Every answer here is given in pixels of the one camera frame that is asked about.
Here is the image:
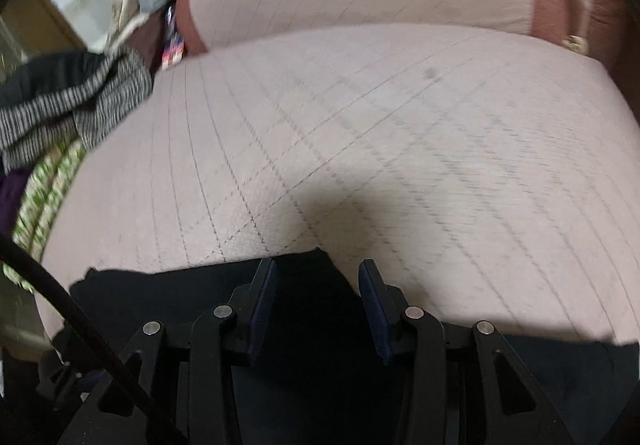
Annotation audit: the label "beige tassel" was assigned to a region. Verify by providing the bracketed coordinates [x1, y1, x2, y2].
[560, 34, 590, 55]

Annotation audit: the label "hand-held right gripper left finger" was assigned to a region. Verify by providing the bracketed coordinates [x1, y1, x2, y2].
[57, 257, 278, 445]

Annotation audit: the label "houndstooth jacket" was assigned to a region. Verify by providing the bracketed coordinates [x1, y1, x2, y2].
[0, 48, 153, 173]

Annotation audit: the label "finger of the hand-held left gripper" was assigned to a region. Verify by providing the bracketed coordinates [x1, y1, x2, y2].
[37, 357, 108, 406]

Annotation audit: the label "green patterned cloth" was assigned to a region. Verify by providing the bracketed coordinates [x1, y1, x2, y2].
[2, 138, 88, 296]

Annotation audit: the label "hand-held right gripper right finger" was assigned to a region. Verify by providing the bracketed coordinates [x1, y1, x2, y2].
[357, 259, 583, 445]

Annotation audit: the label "black pants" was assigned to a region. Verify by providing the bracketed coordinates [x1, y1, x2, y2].
[37, 247, 640, 445]

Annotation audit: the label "colourful small packet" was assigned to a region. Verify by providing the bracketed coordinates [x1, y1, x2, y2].
[160, 5, 188, 71]

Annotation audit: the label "purple cloth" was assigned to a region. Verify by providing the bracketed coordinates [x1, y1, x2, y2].
[0, 168, 31, 236]

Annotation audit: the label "cream cloth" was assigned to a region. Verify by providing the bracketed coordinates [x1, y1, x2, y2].
[107, 0, 151, 51]

